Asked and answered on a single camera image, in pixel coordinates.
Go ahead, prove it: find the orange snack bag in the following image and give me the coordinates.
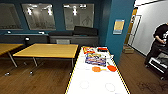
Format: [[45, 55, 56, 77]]
[[82, 46, 98, 55]]

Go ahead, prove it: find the dark grey sofa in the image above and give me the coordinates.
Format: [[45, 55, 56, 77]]
[[0, 25, 100, 46]]

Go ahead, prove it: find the red black paddle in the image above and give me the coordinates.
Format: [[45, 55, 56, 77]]
[[97, 47, 109, 53]]

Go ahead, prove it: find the light grey sofa cushion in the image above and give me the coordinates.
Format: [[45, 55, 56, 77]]
[[55, 38, 72, 46]]

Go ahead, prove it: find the interior glass window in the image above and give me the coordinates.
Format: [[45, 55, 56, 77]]
[[0, 3, 23, 31], [63, 3, 96, 31], [21, 3, 57, 31]]

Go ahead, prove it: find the yellow air hockey table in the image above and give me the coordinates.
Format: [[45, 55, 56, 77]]
[[64, 46, 131, 94]]

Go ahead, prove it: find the yellow wooden table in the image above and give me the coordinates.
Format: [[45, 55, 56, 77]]
[[12, 43, 80, 68], [0, 43, 26, 68]]

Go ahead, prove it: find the brown cardboard box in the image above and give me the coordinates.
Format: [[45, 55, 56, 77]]
[[122, 44, 135, 55]]

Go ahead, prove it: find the small black round object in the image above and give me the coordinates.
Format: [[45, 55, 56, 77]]
[[24, 35, 32, 46]]

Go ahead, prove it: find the person in black shirt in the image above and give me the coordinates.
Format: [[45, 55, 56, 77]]
[[144, 22, 168, 65]]

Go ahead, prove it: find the pale yellow wall plate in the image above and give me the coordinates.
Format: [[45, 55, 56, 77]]
[[112, 19, 126, 36]]

